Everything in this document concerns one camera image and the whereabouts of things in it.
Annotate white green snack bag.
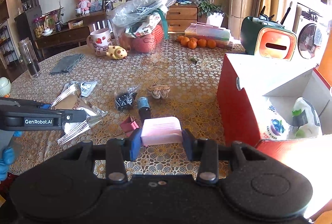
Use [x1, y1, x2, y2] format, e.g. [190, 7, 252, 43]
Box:
[288, 97, 322, 139]

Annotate white blueberry snack bag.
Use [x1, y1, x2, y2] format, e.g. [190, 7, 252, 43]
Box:
[259, 98, 290, 140]

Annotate striped shell-shaped figurine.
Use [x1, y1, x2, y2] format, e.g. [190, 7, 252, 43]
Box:
[147, 84, 171, 100]

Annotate clear glass tumbler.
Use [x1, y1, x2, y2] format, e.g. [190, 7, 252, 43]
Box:
[18, 38, 40, 78]

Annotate red cardboard box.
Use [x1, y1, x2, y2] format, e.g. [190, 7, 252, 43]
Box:
[217, 52, 332, 148]

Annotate clear plastic bag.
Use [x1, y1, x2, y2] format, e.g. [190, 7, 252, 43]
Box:
[106, 0, 168, 28]

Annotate washing machine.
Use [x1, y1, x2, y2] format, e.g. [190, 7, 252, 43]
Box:
[293, 3, 330, 64]

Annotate silver foil snack packet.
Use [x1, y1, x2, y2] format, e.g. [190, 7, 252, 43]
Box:
[50, 82, 108, 145]

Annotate red basket of items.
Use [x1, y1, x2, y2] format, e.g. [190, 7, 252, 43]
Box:
[111, 9, 169, 53]

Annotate bag of black screws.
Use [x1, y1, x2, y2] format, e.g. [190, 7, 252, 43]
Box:
[114, 86, 139, 111]

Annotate yellow spotted toy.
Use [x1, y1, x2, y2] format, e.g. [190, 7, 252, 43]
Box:
[106, 45, 128, 60]

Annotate blue gloved left hand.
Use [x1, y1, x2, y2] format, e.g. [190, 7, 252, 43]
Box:
[1, 130, 23, 181]

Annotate orange fruit one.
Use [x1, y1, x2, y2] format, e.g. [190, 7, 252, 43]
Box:
[180, 37, 190, 47]

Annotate white printed blister pack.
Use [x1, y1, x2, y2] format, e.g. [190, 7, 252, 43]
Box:
[80, 81, 98, 97]

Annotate stack of colourful books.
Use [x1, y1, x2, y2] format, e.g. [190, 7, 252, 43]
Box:
[184, 22, 233, 49]

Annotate orange fruit two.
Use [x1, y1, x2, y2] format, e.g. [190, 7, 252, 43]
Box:
[187, 40, 197, 49]

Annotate orange fruit four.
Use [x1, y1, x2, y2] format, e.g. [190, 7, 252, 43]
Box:
[206, 39, 217, 49]

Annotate maroon binder clip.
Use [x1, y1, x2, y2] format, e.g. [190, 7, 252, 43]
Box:
[120, 116, 140, 137]

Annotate orange fruit three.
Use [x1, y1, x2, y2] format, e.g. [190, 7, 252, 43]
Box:
[197, 39, 208, 48]

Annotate pink eraser block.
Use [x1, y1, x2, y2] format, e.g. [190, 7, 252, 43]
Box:
[141, 117, 183, 146]

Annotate wooden drawer cabinet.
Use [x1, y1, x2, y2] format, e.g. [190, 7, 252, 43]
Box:
[166, 3, 198, 34]

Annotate dark bottle with blue label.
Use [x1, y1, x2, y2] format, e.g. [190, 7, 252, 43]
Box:
[137, 97, 151, 123]

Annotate dark wooden sideboard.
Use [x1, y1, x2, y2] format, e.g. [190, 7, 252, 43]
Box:
[35, 11, 109, 57]

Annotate black shelf unit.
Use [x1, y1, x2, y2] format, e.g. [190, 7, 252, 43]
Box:
[14, 0, 42, 43]

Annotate pink plush doll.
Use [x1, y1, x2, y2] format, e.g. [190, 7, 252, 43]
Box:
[78, 0, 91, 14]

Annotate green orange tissue box organizer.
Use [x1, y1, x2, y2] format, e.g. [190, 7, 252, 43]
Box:
[240, 16, 297, 61]

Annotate pink strawberry mug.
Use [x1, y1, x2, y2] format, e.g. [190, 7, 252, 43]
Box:
[87, 28, 111, 56]

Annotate grey folded cloth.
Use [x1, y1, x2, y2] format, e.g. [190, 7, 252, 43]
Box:
[50, 54, 84, 75]

